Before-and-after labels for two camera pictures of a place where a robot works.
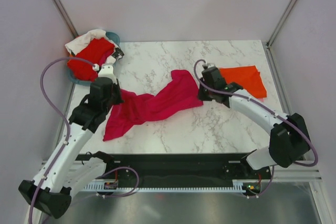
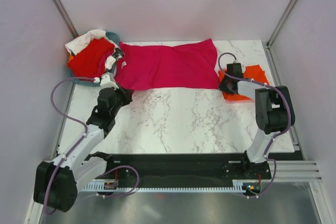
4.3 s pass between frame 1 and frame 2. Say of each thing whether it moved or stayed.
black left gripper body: moved
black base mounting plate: stayed
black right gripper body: moved
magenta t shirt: moved
